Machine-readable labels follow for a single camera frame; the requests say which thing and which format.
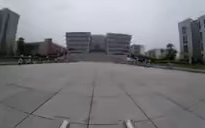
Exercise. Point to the wide grey stepped building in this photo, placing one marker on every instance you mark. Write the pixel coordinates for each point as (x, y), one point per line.
(98, 45)

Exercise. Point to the grey concrete slab plaza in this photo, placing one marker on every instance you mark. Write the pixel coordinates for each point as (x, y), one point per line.
(100, 86)

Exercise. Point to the row of parked vehicles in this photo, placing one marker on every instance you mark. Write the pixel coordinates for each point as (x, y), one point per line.
(40, 60)
(138, 60)

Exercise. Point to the pale distant building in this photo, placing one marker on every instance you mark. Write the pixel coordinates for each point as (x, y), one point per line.
(156, 53)

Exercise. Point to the low reddish brown building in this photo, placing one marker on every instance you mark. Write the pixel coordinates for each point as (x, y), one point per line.
(43, 49)

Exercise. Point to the robot's own part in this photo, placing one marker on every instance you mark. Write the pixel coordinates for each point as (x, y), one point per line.
(129, 124)
(64, 124)

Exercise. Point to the dark round tree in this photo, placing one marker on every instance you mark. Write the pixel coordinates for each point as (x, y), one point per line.
(171, 52)

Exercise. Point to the grass strip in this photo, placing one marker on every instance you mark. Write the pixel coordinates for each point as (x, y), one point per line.
(186, 66)

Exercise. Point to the long grey glass-fronted building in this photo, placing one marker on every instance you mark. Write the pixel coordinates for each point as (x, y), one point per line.
(198, 36)

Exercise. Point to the tall grey office building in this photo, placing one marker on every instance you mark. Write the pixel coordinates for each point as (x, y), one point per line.
(2, 31)

